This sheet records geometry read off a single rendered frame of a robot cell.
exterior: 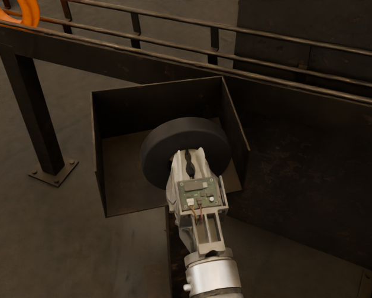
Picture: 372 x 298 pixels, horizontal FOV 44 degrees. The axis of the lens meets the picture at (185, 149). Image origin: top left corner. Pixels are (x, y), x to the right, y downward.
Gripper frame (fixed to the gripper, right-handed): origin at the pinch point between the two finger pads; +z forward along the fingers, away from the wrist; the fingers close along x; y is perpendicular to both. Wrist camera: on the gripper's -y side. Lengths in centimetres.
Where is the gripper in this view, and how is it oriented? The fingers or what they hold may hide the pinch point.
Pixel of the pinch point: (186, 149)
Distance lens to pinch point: 77.2
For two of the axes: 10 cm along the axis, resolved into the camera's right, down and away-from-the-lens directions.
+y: 0.5, -4.6, -8.9
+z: -1.7, -8.8, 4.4
